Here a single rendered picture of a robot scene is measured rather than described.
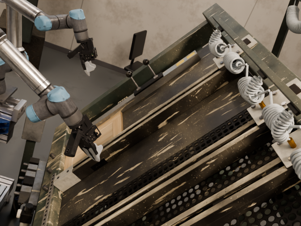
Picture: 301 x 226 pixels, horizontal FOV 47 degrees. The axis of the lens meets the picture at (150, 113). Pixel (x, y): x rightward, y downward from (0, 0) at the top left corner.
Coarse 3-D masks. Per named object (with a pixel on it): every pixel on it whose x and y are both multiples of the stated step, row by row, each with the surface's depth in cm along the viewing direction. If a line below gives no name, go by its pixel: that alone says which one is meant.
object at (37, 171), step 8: (32, 160) 209; (32, 168) 204; (40, 168) 210; (32, 176) 198; (40, 176) 204; (24, 184) 192; (32, 184) 193; (40, 184) 198; (16, 192) 189; (24, 192) 187; (32, 192) 191; (24, 200) 190; (32, 200) 187; (24, 208) 179; (32, 208) 177; (16, 216) 177; (24, 216) 176; (32, 216) 177; (24, 224) 180; (32, 224) 178
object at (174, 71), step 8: (192, 56) 189; (184, 64) 190; (192, 64) 191; (168, 72) 193; (176, 72) 192; (160, 80) 194; (168, 80) 194; (152, 88) 196; (136, 96) 197; (144, 96) 198; (120, 104) 201; (128, 104) 200; (112, 112) 201; (96, 120) 207; (104, 120) 203
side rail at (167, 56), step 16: (192, 32) 208; (208, 32) 208; (176, 48) 211; (192, 48) 212; (160, 64) 215; (128, 80) 218; (144, 80) 219; (112, 96) 223; (128, 96) 224; (96, 112) 227
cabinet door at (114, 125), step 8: (120, 112) 200; (112, 120) 199; (120, 120) 192; (104, 128) 198; (112, 128) 192; (120, 128) 186; (104, 136) 191; (112, 136) 185; (80, 152) 196; (72, 160) 195; (64, 168) 193
